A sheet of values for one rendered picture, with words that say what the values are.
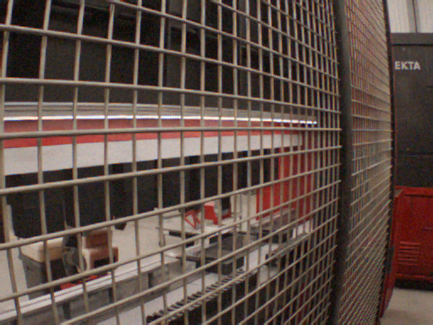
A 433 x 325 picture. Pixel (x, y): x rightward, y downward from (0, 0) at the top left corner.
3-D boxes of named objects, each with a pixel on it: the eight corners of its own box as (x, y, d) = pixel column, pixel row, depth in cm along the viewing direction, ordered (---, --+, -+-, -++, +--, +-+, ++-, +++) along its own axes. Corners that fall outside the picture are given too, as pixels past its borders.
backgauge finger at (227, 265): (178, 255, 160) (177, 241, 160) (244, 266, 147) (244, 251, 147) (156, 262, 150) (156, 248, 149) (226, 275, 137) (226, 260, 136)
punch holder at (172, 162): (170, 201, 169) (169, 155, 167) (189, 203, 164) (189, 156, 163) (145, 206, 156) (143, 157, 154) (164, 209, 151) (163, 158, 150)
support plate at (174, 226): (178, 222, 215) (178, 220, 215) (228, 228, 202) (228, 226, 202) (155, 228, 200) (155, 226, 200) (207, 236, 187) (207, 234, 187)
